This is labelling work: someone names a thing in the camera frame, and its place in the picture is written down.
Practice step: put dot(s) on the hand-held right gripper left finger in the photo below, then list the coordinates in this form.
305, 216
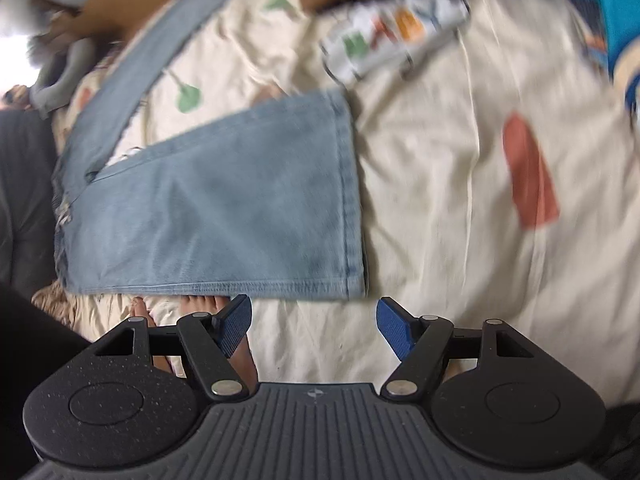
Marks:
235, 322

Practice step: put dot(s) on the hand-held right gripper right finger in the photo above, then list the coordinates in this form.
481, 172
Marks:
395, 325

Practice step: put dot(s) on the light blue jeans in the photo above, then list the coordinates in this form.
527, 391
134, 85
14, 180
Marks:
225, 210

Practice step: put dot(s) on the person's bare foot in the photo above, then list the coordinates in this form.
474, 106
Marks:
200, 305
142, 310

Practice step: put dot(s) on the cream bear print bedsheet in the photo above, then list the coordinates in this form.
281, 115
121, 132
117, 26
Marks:
450, 260

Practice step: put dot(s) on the beige garment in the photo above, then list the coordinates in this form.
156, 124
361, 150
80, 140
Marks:
52, 305

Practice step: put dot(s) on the grey neck pillow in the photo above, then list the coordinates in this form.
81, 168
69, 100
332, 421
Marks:
55, 85

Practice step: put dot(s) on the brown cardboard sheet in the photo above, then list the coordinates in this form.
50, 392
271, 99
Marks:
130, 0

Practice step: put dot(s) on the teal garment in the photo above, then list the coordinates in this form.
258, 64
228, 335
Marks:
615, 10

